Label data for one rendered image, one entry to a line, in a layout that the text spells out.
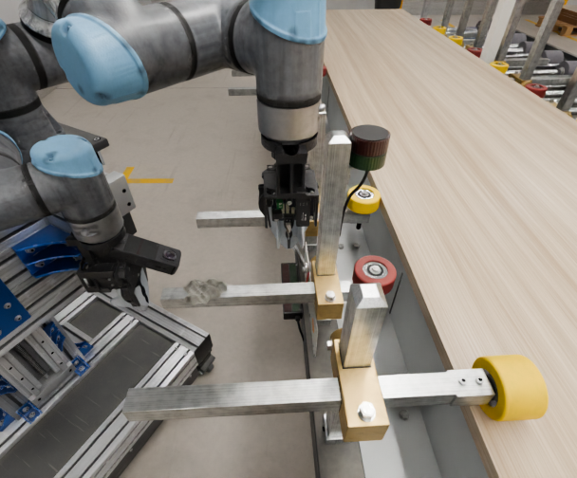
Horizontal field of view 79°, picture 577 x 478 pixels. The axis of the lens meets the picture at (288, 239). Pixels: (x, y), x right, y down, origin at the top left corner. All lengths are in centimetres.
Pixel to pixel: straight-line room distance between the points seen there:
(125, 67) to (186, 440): 133
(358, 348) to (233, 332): 127
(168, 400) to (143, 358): 97
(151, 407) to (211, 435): 101
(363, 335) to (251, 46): 34
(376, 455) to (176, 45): 76
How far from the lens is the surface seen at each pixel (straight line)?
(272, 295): 69
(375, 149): 54
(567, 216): 102
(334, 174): 57
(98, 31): 38
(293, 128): 42
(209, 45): 43
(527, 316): 74
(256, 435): 148
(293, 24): 38
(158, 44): 40
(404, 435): 86
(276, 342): 164
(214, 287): 70
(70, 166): 55
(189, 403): 49
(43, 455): 144
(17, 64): 87
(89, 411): 144
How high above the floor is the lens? 140
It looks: 42 degrees down
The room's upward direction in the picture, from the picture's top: straight up
